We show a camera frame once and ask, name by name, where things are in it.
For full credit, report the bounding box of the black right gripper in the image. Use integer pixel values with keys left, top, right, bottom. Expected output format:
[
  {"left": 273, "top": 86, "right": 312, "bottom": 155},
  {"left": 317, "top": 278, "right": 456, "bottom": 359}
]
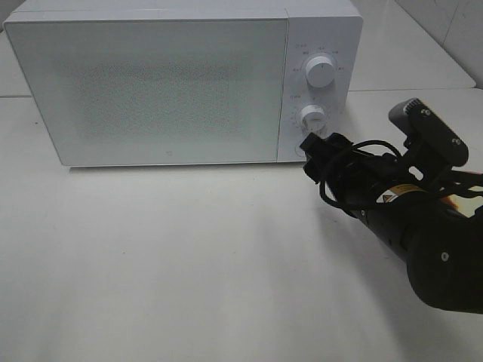
[{"left": 300, "top": 133, "right": 411, "bottom": 217}]

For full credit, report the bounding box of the round white door button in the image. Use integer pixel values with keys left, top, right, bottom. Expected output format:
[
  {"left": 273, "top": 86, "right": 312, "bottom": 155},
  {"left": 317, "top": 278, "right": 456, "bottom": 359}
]
[{"left": 294, "top": 140, "right": 306, "bottom": 158}]

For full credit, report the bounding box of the white microwave door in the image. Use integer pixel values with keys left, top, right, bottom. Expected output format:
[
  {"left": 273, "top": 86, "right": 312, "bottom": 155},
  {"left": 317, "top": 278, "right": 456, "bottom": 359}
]
[{"left": 6, "top": 20, "right": 287, "bottom": 167}]

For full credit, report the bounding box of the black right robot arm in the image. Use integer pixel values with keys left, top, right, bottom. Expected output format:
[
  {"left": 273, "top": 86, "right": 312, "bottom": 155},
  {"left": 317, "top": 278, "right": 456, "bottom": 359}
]
[{"left": 300, "top": 133, "right": 482, "bottom": 314}]

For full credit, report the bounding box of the lower white timer knob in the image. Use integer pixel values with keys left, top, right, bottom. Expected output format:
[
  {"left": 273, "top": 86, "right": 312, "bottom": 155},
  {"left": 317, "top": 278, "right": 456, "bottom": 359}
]
[{"left": 298, "top": 105, "right": 327, "bottom": 133}]

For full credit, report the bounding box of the upper white power knob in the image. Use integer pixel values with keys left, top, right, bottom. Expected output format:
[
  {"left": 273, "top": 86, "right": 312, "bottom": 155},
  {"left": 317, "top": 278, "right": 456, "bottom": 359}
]
[{"left": 305, "top": 54, "right": 336, "bottom": 88}]

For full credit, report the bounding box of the white microwave oven body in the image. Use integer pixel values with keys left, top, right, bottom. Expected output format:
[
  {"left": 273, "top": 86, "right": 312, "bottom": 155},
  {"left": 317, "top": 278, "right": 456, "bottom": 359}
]
[{"left": 3, "top": 1, "right": 363, "bottom": 166}]

